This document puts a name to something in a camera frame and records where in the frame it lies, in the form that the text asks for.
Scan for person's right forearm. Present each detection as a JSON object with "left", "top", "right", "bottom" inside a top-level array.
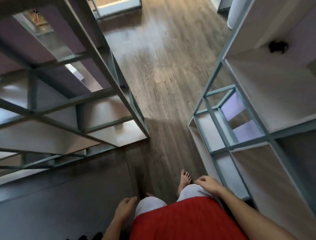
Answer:
[{"left": 214, "top": 186, "right": 300, "bottom": 240}]

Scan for person's left forearm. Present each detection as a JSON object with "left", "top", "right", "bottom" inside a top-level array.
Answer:
[{"left": 102, "top": 216, "right": 129, "bottom": 240}]

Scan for white rounded object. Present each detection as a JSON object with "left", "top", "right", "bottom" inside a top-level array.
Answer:
[{"left": 227, "top": 0, "right": 245, "bottom": 30}]

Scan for person's right hand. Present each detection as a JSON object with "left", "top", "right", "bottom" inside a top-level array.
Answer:
[{"left": 194, "top": 176, "right": 224, "bottom": 196}]

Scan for red shirt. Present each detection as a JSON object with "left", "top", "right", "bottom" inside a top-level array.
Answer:
[{"left": 129, "top": 196, "right": 249, "bottom": 240}]

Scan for small black object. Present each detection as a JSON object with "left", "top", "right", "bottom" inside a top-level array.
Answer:
[{"left": 269, "top": 40, "right": 289, "bottom": 54}]

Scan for person's left hand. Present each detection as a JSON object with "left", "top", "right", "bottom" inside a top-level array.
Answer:
[{"left": 114, "top": 196, "right": 138, "bottom": 223}]

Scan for grey metal frame shelving unit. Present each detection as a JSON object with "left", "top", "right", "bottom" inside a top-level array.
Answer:
[
  {"left": 0, "top": 0, "right": 151, "bottom": 186},
  {"left": 188, "top": 0, "right": 316, "bottom": 218},
  {"left": 88, "top": 0, "right": 143, "bottom": 21}
]

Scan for person's right foot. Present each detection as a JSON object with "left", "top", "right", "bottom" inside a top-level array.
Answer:
[{"left": 176, "top": 170, "right": 192, "bottom": 197}]

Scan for brown item on shelf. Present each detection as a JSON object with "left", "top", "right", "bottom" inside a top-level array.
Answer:
[{"left": 28, "top": 9, "right": 50, "bottom": 30}]

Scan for white shorts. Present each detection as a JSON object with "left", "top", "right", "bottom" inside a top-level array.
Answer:
[{"left": 134, "top": 184, "right": 213, "bottom": 219}]

